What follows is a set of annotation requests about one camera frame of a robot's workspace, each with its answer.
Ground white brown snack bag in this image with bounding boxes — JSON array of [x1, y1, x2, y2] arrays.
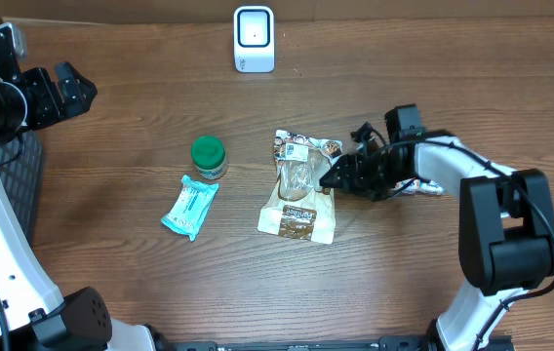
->
[[257, 130, 342, 245]]

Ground green lid jar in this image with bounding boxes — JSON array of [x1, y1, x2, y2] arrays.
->
[[190, 136, 228, 180]]

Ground teal wipes pack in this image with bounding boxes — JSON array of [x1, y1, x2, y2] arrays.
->
[[161, 175, 219, 242]]

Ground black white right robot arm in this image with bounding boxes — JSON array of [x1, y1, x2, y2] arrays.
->
[[320, 104, 554, 350]]

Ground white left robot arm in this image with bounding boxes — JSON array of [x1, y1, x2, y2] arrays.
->
[[0, 23, 170, 351]]

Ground white barcode scanner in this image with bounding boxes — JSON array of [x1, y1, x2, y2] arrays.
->
[[233, 5, 276, 73]]

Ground dark grey mesh basket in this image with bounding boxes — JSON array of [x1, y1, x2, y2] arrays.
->
[[0, 132, 46, 243]]

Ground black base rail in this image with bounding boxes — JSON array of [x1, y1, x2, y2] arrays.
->
[[169, 333, 515, 351]]

